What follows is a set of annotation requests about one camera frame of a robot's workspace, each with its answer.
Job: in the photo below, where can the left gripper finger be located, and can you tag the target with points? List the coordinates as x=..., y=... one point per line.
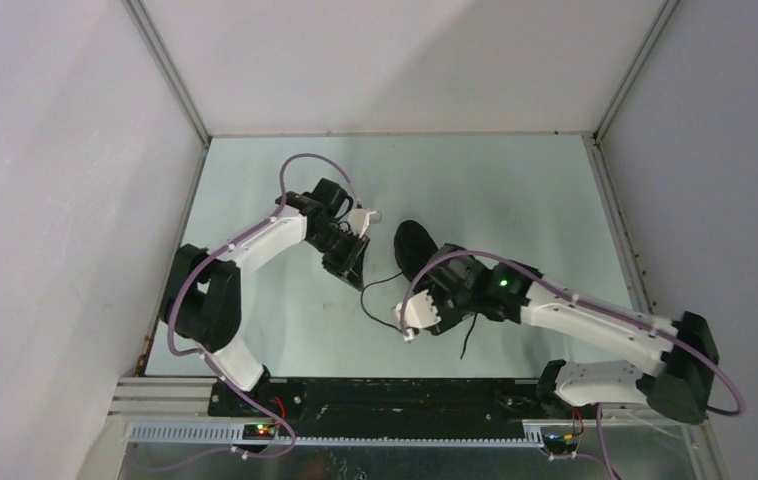
x=358, y=257
x=351, y=276

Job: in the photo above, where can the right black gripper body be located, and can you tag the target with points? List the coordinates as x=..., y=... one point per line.
x=456, y=303

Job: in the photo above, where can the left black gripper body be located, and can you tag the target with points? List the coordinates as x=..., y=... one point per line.
x=340, y=247

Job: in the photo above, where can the black shoelace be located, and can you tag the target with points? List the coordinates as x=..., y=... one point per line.
x=378, y=298

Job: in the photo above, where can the black sneaker shoe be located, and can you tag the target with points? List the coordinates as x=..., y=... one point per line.
x=414, y=249

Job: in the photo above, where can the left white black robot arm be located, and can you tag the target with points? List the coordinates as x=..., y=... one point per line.
x=202, y=301

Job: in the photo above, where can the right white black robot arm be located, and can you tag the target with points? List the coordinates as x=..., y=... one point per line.
x=667, y=365

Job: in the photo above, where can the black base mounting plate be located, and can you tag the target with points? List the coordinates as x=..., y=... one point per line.
x=416, y=423

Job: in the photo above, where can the left circuit board with leds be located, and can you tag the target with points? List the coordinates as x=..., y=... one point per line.
x=259, y=432

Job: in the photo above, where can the circuit board with leds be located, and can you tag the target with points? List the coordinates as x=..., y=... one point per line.
x=558, y=446
x=259, y=432

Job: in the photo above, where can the right circuit board with leds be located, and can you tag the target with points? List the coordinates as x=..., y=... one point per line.
x=558, y=446

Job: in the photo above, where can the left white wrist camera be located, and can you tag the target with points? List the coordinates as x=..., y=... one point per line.
x=359, y=220

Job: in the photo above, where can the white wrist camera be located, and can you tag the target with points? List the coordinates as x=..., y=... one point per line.
x=418, y=313
x=359, y=220

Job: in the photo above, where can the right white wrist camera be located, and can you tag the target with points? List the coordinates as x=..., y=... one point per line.
x=418, y=313

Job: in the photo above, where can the slotted grey cable duct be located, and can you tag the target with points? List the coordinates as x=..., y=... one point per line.
x=234, y=434

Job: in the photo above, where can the aluminium front rail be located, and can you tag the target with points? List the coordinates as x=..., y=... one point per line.
x=304, y=397

